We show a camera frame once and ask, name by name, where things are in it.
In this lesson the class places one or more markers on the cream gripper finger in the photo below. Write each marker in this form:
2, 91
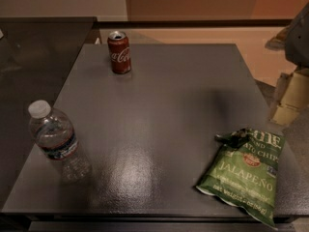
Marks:
290, 97

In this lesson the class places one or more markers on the red coke can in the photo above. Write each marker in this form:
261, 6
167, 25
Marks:
119, 52

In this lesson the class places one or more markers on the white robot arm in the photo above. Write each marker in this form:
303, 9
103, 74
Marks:
294, 40

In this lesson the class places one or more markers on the clear plastic water bottle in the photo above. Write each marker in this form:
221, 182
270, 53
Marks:
55, 135

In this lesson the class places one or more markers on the green jalapeno chips bag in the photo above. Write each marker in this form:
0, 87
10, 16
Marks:
244, 172

